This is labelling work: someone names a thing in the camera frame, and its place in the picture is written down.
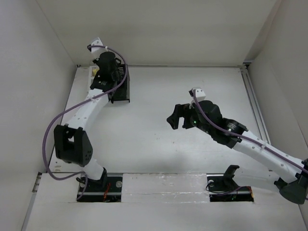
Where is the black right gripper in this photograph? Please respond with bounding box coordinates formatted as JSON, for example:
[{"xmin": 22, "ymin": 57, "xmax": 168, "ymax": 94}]
[{"xmin": 167, "ymin": 103, "xmax": 213, "ymax": 136}]

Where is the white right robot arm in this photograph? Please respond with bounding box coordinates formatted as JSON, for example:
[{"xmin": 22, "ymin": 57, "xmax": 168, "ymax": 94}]
[{"xmin": 167, "ymin": 100, "xmax": 308, "ymax": 205}]

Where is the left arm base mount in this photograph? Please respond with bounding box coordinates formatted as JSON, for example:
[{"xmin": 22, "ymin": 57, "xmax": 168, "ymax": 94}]
[{"xmin": 77, "ymin": 169, "xmax": 123, "ymax": 203}]

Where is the white slatted pen holder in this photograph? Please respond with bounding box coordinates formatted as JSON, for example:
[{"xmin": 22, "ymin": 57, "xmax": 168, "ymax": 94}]
[{"xmin": 87, "ymin": 65, "xmax": 99, "ymax": 92}]

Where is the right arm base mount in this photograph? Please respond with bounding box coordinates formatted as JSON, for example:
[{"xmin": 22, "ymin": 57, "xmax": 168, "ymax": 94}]
[{"xmin": 205, "ymin": 165, "xmax": 254, "ymax": 202}]

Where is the black slatted pen holder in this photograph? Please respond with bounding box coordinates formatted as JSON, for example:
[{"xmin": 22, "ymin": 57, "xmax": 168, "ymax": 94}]
[{"xmin": 110, "ymin": 72, "xmax": 130, "ymax": 103}]

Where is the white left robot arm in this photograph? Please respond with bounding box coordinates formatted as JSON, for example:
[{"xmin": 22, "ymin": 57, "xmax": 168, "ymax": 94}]
[{"xmin": 53, "ymin": 51, "xmax": 123, "ymax": 191}]

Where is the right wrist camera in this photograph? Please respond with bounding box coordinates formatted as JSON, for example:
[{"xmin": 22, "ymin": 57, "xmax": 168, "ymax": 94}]
[{"xmin": 189, "ymin": 87, "xmax": 206, "ymax": 108}]

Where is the aluminium rail right side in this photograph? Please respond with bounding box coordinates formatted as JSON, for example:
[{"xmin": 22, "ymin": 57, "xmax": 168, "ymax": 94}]
[{"xmin": 239, "ymin": 63, "xmax": 271, "ymax": 144}]

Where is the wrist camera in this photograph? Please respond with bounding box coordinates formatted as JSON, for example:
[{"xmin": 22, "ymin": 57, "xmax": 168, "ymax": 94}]
[
  {"xmin": 87, "ymin": 37, "xmax": 106, "ymax": 59},
  {"xmin": 189, "ymin": 87, "xmax": 206, "ymax": 108}
]

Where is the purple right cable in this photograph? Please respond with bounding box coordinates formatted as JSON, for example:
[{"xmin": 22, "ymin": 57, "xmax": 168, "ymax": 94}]
[{"xmin": 191, "ymin": 90, "xmax": 308, "ymax": 200}]

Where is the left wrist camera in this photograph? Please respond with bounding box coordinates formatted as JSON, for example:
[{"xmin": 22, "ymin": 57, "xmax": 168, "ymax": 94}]
[{"xmin": 87, "ymin": 37, "xmax": 106, "ymax": 59}]

